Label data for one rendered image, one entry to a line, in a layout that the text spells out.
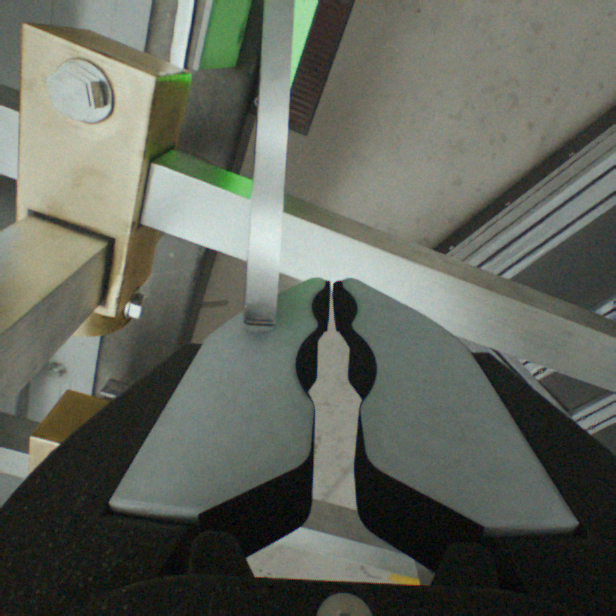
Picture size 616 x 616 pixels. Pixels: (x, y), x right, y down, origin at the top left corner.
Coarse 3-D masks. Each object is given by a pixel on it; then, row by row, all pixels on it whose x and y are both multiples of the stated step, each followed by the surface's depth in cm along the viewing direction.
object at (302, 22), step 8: (296, 0) 27; (304, 0) 27; (312, 0) 27; (296, 8) 28; (304, 8) 28; (312, 8) 28; (296, 16) 28; (304, 16) 28; (312, 16) 28; (296, 24) 28; (304, 24) 28; (296, 32) 28; (304, 32) 28; (296, 40) 29; (304, 40) 29; (296, 48) 29; (296, 56) 29; (296, 64) 29
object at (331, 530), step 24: (0, 432) 32; (24, 432) 33; (0, 456) 32; (24, 456) 32; (312, 504) 37; (312, 528) 35; (336, 528) 36; (360, 528) 37; (336, 552) 36; (360, 552) 36; (384, 552) 36; (408, 576) 38
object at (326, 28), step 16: (336, 0) 27; (320, 16) 28; (336, 16) 28; (320, 32) 28; (336, 32) 28; (320, 48) 29; (304, 64) 29; (320, 64) 29; (304, 80) 30; (320, 80) 30; (304, 96) 30; (288, 112) 31; (304, 112) 31; (304, 128) 31
